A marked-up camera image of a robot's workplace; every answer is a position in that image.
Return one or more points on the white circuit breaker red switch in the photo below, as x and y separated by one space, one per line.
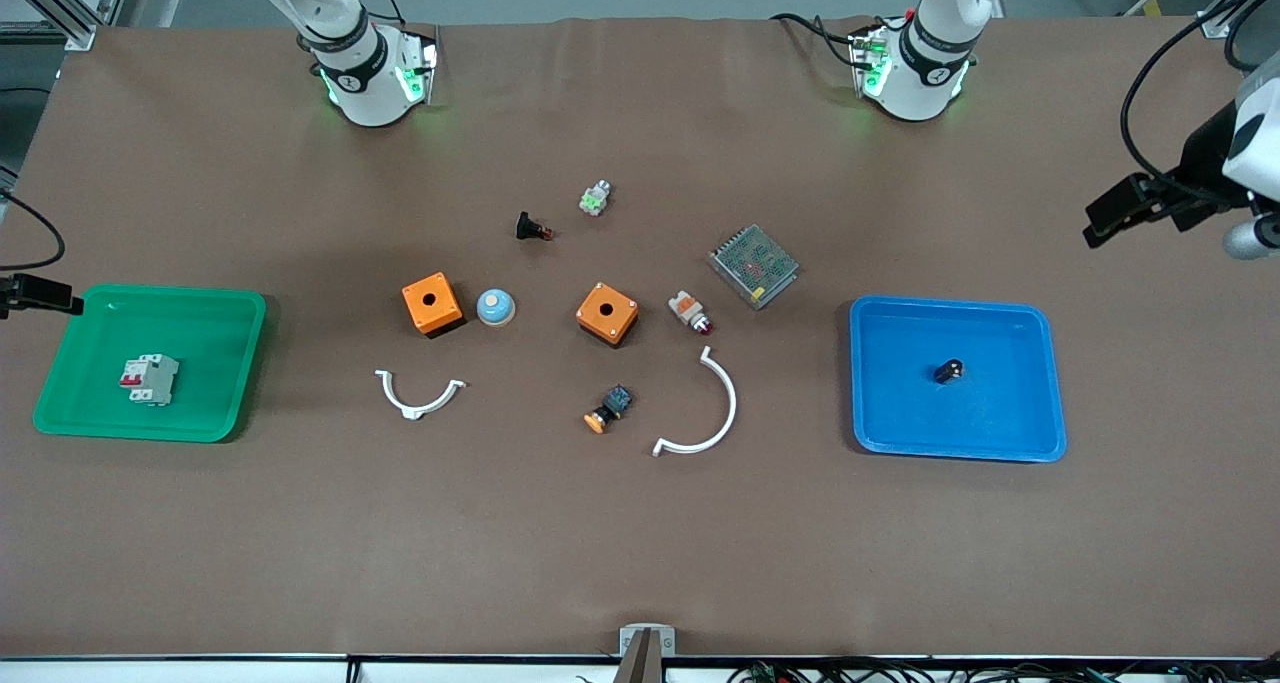
150 379

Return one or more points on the blue dome buzzer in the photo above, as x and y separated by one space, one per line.
495 308

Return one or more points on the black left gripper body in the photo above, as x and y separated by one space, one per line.
1197 166

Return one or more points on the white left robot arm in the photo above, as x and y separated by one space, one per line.
920 73

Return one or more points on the orange push button blue body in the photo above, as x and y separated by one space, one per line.
610 406

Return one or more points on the metal mesh power supply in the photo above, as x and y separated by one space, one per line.
753 266

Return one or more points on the blue plastic tray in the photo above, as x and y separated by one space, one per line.
980 413

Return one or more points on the small black button part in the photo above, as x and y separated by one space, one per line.
949 371

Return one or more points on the green plastic tray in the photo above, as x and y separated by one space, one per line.
210 363

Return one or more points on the large white curved clamp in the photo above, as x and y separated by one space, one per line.
731 403

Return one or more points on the grey bracket with brown post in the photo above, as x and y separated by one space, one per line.
630 643

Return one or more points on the aluminium frame profile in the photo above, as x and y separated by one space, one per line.
1225 13
60 8

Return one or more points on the small white curved clamp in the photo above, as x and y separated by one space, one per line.
418 408

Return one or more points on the red push button white body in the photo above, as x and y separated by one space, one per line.
688 310

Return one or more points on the orange box with hole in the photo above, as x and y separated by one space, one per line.
607 313
432 303

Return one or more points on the white switch green contact block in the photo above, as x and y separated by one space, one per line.
595 199

